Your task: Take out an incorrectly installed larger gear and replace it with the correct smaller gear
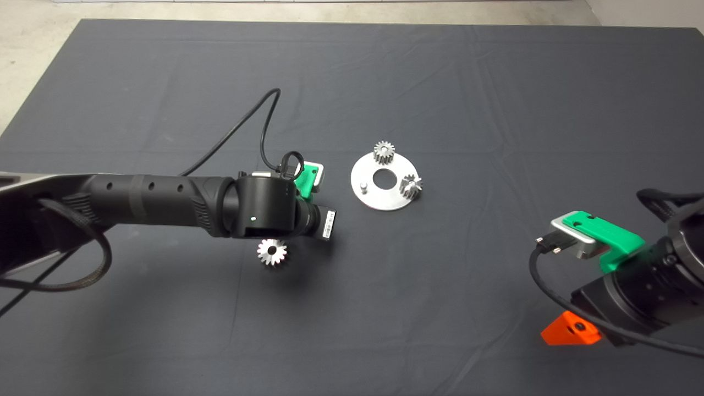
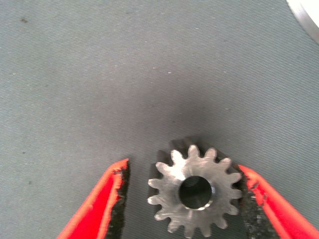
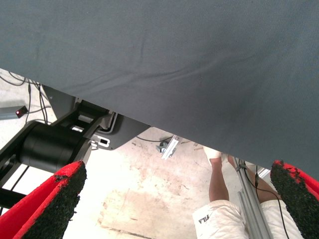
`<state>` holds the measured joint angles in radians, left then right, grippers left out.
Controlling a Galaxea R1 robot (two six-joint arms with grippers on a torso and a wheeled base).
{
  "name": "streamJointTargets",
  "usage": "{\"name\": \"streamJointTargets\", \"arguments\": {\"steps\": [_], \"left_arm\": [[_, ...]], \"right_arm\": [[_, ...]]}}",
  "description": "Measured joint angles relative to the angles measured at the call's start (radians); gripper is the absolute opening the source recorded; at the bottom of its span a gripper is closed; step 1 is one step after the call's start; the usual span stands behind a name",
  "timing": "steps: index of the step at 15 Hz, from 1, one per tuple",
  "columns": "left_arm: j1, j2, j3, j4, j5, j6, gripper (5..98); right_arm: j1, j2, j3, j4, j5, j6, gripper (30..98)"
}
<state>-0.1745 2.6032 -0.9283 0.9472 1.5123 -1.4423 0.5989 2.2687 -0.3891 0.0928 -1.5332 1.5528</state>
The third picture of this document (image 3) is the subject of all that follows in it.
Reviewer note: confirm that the dark grey panel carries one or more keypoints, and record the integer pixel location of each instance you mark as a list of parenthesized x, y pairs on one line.
[(124, 132)]

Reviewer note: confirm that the grey bar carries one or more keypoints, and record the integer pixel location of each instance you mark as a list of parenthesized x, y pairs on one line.
[(6, 113)]

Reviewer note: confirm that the aluminium profile table leg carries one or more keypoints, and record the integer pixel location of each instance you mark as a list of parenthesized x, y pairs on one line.
[(249, 199)]

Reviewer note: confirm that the white shorts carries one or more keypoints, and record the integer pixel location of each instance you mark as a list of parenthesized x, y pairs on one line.
[(219, 219)]

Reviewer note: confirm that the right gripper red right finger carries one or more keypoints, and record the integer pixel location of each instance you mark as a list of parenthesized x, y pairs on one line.
[(304, 206)]

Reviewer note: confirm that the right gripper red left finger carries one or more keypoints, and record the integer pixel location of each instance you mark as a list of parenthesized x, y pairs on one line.
[(37, 214)]

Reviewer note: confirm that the dark grey table cloth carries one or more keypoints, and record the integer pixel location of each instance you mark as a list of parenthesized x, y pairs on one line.
[(174, 62)]

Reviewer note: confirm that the white sock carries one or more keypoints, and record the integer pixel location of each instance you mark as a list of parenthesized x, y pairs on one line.
[(211, 152)]

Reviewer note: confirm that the black caster wheel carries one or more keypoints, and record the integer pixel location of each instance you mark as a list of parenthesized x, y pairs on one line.
[(160, 148)]

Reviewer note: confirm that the person's bare leg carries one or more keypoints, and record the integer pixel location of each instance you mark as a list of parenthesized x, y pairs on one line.
[(264, 184), (218, 184)]

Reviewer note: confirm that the black frame with cylinder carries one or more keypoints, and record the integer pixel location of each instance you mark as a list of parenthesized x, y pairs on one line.
[(49, 147)]

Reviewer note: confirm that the small black box, red light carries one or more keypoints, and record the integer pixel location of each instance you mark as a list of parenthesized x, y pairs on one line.
[(21, 112)]

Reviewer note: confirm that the short aluminium profile piece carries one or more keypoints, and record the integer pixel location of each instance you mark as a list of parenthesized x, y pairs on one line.
[(170, 148)]

